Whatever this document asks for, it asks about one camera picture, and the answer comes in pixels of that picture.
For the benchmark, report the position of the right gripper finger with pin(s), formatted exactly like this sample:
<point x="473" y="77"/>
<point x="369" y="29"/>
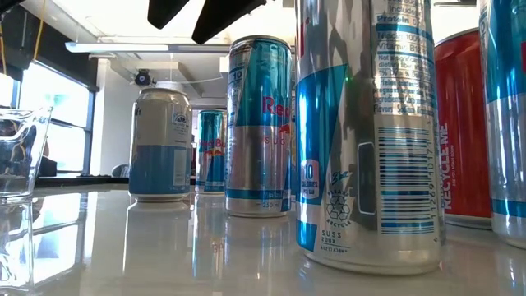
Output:
<point x="164" y="10"/>
<point x="222" y="16"/>

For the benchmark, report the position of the blue silver Red Bull can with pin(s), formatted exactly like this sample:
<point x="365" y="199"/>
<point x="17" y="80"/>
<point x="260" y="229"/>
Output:
<point x="210" y="164"/>
<point x="370" y="144"/>
<point x="507" y="123"/>
<point x="259" y="156"/>

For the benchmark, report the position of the red Fanta soda can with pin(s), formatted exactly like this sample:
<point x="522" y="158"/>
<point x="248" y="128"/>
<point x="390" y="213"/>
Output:
<point x="464" y="123"/>

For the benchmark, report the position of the long white ceiling light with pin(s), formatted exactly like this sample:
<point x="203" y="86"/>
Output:
<point x="123" y="47"/>

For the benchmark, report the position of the large bright window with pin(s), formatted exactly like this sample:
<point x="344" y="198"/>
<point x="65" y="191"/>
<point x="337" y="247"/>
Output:
<point x="70" y="123"/>

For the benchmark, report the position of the clear plastic bin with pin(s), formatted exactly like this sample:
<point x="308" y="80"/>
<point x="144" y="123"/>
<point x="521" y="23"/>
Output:
<point x="24" y="181"/>

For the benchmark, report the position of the black dome camera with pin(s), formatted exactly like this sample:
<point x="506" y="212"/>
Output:
<point x="142" y="77"/>

